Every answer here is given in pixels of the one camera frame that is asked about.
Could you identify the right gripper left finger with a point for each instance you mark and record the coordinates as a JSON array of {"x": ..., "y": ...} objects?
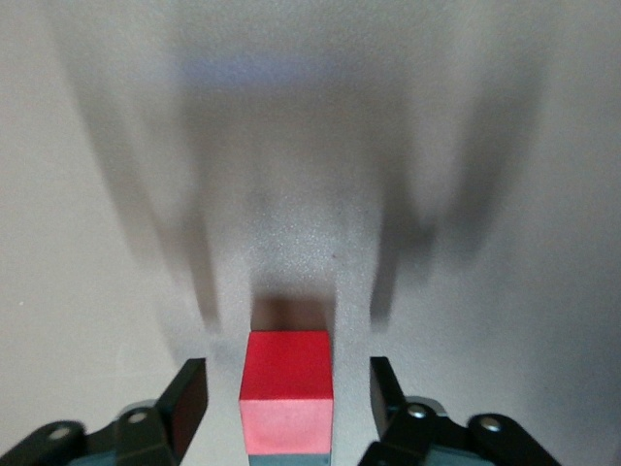
[{"x": 145, "y": 432}]

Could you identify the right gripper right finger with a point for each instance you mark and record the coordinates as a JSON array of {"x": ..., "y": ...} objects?
[{"x": 412, "y": 437}]

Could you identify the red cube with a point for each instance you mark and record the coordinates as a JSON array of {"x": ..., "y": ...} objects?
[{"x": 286, "y": 388}]

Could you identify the brown table mat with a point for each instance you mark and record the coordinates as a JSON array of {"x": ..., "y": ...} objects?
[{"x": 310, "y": 145}]

